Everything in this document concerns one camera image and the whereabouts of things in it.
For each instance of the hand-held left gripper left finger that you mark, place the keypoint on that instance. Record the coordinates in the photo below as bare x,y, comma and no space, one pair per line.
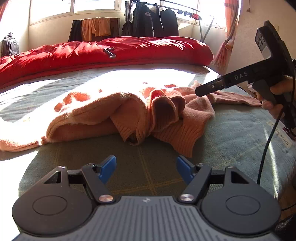
107,168

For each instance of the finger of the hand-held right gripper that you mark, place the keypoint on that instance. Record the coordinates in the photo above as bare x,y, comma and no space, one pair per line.
208,88

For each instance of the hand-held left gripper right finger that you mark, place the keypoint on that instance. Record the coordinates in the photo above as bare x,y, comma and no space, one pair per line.
185,169

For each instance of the orange knit sweater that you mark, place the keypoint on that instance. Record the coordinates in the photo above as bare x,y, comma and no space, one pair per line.
92,111

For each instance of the metal clothes rack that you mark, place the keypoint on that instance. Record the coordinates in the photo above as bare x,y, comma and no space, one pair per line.
204,30

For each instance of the person's right hand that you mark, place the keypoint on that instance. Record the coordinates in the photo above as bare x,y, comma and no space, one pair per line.
283,87

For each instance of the pink curtain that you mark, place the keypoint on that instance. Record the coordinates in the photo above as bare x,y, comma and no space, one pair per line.
3,8
226,46

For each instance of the row of hanging socks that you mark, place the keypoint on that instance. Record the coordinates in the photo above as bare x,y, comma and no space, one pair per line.
189,14

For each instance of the dark hanging bag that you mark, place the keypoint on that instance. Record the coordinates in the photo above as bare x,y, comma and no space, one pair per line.
126,29

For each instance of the grey metal tool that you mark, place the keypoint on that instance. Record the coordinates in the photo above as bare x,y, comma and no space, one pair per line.
110,52

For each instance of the red duvet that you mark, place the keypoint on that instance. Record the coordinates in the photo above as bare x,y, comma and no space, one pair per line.
92,51

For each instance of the orange garment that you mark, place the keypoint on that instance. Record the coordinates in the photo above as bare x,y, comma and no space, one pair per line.
97,27

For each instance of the dark chair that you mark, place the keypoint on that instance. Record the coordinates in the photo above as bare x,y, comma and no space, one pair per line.
75,30

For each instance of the grey backpack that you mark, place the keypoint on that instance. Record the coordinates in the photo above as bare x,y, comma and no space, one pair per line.
10,45

